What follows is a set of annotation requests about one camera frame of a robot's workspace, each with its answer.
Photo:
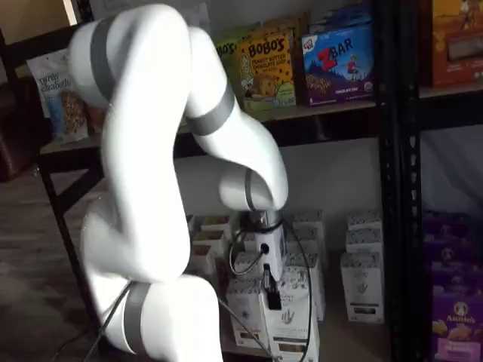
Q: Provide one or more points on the white gripper block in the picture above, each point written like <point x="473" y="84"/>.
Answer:
<point x="273" y="249"/>

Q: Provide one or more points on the white box with green strip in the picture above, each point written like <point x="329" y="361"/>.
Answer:
<point x="290" y="324"/>
<point x="364" y="241"/>
<point x="365" y="220"/>
<point x="362" y="294"/>

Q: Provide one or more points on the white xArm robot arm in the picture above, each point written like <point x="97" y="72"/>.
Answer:
<point x="143" y="151"/>

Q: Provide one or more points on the white box with orange strip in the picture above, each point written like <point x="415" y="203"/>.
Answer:
<point x="249" y="241"/>
<point x="243" y="313"/>
<point x="249" y="262"/>

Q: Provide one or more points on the white and yellow granola box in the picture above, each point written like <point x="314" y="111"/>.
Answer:
<point x="216" y="221"/>
<point x="202" y="256"/>
<point x="211" y="237"/>

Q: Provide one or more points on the purple snack box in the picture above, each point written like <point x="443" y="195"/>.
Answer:
<point x="447" y="230"/>
<point x="456" y="271"/>

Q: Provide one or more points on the purple Annie's box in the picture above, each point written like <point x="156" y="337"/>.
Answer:
<point x="458" y="328"/>

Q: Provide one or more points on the light wooden shelf board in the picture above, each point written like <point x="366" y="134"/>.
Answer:
<point x="453" y="92"/>
<point x="320" y="109"/>

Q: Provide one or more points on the yellow Bobo's peanut butter box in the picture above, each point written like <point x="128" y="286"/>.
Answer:
<point x="287" y="22"/>
<point x="268" y="68"/>

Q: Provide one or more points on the blue Z Bar box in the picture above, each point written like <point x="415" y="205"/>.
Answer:
<point x="336" y="64"/>
<point x="339" y="17"/>

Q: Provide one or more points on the green Bobo's box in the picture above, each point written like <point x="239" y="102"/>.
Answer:
<point x="228" y="53"/>

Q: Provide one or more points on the orange snack box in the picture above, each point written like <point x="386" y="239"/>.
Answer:
<point x="456" y="45"/>

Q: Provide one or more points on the black metal shelving rack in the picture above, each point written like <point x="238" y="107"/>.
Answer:
<point x="388" y="188"/>
<point x="411" y="226"/>

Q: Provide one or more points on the white granola bag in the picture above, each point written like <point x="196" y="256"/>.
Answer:
<point x="202" y="17"/>

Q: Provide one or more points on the blue Purely Elizabeth granola bag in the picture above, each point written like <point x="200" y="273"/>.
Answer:
<point x="53" y="94"/>

